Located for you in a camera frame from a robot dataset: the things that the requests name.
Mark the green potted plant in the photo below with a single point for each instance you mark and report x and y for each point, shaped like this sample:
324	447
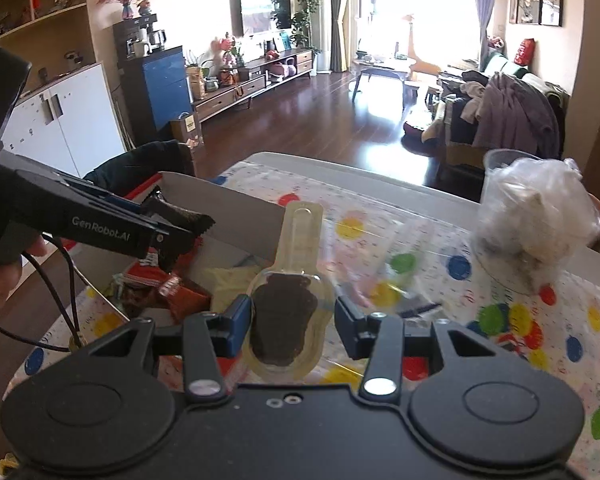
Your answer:
305	10

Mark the sofa with clothes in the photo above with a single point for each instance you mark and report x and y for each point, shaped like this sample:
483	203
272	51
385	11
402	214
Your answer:
510	110

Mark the clear plastic container with bags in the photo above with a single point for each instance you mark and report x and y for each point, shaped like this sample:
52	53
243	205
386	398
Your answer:
530	220

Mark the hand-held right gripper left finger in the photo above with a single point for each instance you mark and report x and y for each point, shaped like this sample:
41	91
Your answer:
240	320

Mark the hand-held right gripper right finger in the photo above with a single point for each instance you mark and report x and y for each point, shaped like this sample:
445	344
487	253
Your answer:
347	330

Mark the wooden coffee table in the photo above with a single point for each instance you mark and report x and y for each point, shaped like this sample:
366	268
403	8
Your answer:
380	67

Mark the clear spoon-shaped jelly pack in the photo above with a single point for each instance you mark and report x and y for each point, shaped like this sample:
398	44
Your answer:
282	320

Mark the red brown snack packet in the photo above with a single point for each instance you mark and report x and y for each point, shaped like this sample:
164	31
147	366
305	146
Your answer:
185	300

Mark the red cardboard box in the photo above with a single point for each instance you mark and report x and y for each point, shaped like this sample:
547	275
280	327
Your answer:
240	215

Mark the brown paper bag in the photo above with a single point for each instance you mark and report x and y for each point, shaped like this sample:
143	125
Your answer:
185	127

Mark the white standing air conditioner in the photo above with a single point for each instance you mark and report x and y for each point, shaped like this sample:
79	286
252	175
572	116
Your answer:
322	20

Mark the cream snack packet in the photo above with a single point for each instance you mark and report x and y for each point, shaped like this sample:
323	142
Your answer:
225	285

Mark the red cushion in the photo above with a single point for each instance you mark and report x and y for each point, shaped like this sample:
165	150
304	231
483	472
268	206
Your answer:
525	52

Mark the wooden wall shelf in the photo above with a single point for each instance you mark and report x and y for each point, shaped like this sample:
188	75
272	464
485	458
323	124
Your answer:
35	5

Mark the black coffee machine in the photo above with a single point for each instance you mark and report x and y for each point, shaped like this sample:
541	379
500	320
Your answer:
140	40

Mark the dark brown snack packet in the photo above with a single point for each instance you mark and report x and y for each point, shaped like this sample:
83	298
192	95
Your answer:
180	215

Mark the wooden television stand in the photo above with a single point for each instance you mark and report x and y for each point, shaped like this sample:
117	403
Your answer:
260	75

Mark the blue cabinet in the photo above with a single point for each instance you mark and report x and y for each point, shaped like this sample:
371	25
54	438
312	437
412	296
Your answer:
162	85

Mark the television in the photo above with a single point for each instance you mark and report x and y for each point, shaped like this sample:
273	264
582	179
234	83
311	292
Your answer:
260	7

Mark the white cabinet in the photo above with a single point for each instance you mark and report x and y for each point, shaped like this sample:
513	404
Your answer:
65	120

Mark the balloon print tablecloth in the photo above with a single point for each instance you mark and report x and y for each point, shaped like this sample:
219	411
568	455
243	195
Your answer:
530	360

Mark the purple curtain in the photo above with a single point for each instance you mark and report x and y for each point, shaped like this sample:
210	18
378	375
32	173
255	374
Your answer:
485	10

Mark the person's left hand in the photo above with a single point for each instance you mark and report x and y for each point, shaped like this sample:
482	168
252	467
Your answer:
0	287

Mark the dark cloth on chair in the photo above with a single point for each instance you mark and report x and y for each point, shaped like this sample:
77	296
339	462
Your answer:
140	160

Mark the clear plastic wrapper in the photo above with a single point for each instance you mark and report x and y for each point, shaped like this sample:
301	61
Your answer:
380	260

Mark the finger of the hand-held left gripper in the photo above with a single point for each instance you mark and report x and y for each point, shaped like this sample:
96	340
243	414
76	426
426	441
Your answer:
110	201
175	245

